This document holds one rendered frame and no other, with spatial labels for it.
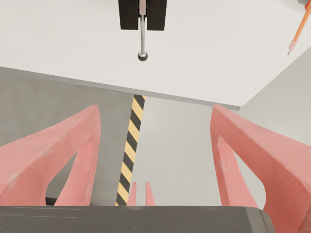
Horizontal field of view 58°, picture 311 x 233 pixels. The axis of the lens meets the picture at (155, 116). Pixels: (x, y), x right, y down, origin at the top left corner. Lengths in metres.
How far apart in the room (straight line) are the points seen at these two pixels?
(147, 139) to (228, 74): 1.01
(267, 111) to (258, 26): 1.32
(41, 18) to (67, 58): 0.08
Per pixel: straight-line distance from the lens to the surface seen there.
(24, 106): 1.42
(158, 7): 0.26
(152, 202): 0.26
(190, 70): 0.48
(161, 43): 0.42
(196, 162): 1.59
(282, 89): 1.76
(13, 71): 0.53
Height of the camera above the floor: 1.38
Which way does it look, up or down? 73 degrees down
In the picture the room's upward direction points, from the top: 128 degrees clockwise
